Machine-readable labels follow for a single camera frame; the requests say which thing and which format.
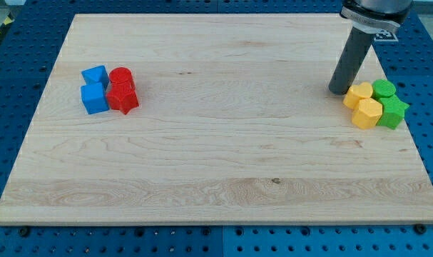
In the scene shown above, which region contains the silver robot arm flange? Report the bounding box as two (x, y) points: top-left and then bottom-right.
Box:
(340, 0), (413, 34)

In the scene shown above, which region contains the red circle block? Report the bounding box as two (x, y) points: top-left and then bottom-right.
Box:
(108, 67), (136, 90)

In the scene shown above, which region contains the yellow heart block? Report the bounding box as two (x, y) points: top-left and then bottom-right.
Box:
(342, 82), (373, 109)

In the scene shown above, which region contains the green circle block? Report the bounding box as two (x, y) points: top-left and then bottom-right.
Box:
(372, 79), (397, 99)

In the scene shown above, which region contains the wooden board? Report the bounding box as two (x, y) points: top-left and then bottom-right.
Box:
(0, 14), (433, 226)

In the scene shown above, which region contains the red star block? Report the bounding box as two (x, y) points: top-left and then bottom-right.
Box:
(106, 86), (140, 115)

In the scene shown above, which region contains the blue cube block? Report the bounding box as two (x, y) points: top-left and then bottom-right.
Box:
(81, 82), (109, 114)

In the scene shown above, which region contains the blue triangle block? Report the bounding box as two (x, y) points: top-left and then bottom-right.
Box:
(81, 65), (109, 89)

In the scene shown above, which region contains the yellow hexagon block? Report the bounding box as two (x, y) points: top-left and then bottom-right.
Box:
(351, 98), (383, 129)

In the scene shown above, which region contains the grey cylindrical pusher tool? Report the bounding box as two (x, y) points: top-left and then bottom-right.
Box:
(328, 27), (375, 95)

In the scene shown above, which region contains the green star block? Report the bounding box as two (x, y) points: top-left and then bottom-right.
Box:
(377, 95), (409, 129)

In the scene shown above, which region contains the fiducial marker tag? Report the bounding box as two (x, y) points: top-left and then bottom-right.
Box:
(374, 30), (398, 42)

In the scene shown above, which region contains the black bolt left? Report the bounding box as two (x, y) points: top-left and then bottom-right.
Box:
(18, 226), (30, 237)

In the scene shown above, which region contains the black bolt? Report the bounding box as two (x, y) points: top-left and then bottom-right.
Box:
(414, 223), (427, 235)
(18, 226), (30, 237)

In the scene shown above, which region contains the black bolt right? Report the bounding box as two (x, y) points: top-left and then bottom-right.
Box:
(414, 223), (427, 235)

